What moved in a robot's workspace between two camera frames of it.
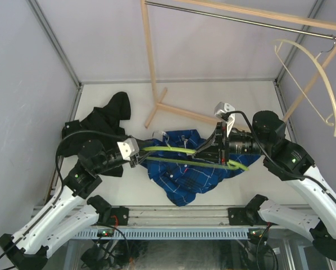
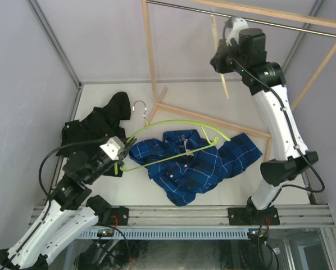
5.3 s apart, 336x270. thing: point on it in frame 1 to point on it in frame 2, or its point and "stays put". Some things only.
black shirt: (103, 126) stays put
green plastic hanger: (229, 165) to (203, 126)
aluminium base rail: (179, 216) stays put
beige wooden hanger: (299, 83) to (217, 45)
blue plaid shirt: (169, 160) stays put
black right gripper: (211, 151) to (217, 61)
